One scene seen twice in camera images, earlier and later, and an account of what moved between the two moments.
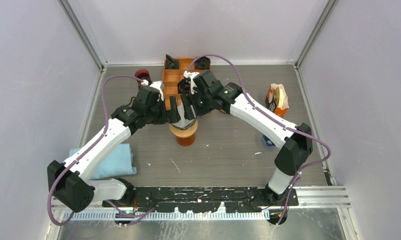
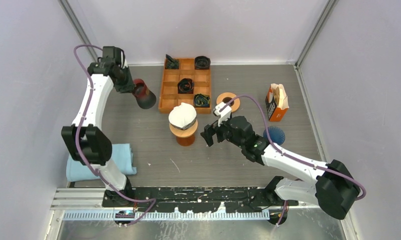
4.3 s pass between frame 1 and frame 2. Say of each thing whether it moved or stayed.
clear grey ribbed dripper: stayed
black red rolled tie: stayed
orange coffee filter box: stayed
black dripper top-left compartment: stayed
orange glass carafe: stayed
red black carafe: moved
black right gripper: moved
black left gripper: moved
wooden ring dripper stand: stayed
